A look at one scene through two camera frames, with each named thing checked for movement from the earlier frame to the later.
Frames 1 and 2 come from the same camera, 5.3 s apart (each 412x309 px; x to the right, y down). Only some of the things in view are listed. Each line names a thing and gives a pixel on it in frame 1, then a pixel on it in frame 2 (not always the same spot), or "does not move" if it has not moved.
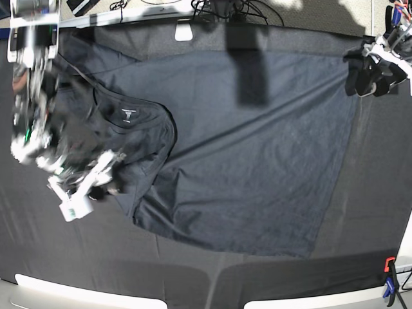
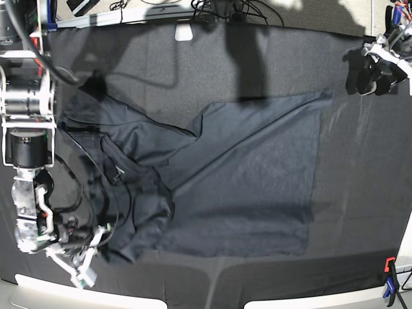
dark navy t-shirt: (242, 152) does not move
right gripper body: (378, 46) does not move
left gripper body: (74, 176) to (33, 226)
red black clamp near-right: (386, 268) does not move
